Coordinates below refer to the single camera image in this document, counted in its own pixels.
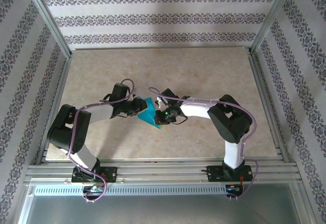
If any teal paper sheet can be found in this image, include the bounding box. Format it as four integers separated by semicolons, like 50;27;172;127
137;96;162;130

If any grey metal sheet panel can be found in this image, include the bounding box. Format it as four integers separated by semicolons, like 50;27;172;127
15;183;312;224

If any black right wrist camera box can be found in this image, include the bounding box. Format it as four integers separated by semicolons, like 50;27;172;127
161;89;183;108

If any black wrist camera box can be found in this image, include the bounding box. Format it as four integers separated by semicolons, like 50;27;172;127
161;89;183;108
112;82;131;102

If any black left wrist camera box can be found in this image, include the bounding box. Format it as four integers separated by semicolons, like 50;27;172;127
112;82;131;102

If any wide aluminium mounting rail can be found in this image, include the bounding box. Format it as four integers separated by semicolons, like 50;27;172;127
24;157;303;184

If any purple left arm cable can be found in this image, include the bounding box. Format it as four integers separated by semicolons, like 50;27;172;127
65;78;135;204

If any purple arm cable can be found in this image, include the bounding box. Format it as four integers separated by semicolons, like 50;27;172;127
148;87;261;202
65;78;135;204

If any thin aluminium table edge rail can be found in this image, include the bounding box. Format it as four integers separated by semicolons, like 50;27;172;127
73;46;252;50

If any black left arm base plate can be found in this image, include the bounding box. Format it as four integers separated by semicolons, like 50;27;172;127
71;166;118;183

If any slotted grey cable duct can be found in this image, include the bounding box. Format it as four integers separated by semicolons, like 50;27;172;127
33;185;228;197

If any aluminium side rail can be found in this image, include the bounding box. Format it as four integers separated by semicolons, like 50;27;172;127
35;55;74;165
247;50;290;163

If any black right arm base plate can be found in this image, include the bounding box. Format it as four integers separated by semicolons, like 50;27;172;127
207;165;254;183

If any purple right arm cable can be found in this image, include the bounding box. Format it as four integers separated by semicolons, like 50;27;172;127
148;87;261;202

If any aluminium frame post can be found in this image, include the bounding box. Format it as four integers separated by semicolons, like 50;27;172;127
21;0;74;58
249;0;298;54

